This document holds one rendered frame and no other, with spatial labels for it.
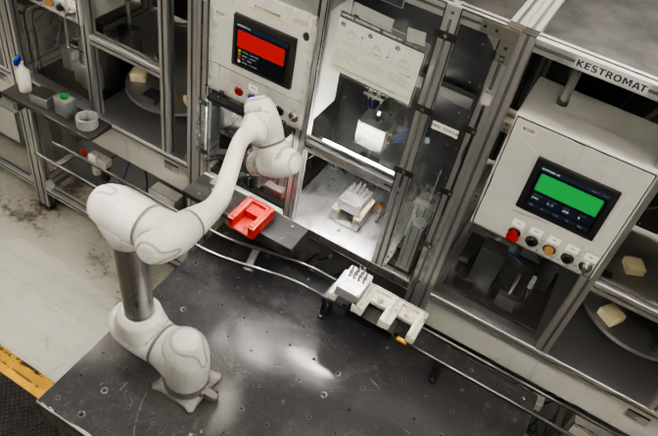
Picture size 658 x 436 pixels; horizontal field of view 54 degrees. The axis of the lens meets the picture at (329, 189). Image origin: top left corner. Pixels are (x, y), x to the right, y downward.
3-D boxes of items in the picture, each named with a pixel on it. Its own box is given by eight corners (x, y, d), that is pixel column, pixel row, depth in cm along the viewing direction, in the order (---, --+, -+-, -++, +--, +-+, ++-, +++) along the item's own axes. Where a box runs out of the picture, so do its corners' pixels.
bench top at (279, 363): (37, 407, 222) (35, 401, 220) (223, 227, 295) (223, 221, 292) (431, 689, 181) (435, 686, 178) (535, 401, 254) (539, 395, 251)
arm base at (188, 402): (200, 421, 223) (200, 413, 219) (149, 388, 229) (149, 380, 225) (231, 382, 235) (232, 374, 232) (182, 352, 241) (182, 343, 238)
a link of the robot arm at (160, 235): (207, 216, 181) (168, 194, 185) (164, 247, 167) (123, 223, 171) (202, 251, 188) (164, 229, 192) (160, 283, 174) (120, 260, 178)
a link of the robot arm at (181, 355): (190, 404, 221) (190, 369, 206) (148, 375, 226) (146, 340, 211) (218, 369, 232) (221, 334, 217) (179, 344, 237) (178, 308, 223)
